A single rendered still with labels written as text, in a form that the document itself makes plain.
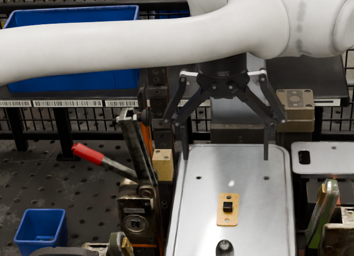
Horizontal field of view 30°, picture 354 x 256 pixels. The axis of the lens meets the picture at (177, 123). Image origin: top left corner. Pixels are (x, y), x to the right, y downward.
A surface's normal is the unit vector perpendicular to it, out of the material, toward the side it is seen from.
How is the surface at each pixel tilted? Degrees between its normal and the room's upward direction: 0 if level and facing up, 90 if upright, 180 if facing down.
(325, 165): 0
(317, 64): 0
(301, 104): 0
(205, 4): 102
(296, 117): 89
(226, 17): 20
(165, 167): 90
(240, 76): 90
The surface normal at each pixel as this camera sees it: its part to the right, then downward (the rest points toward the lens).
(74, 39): -0.01, -0.25
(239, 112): -0.10, 0.59
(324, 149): -0.07, -0.81
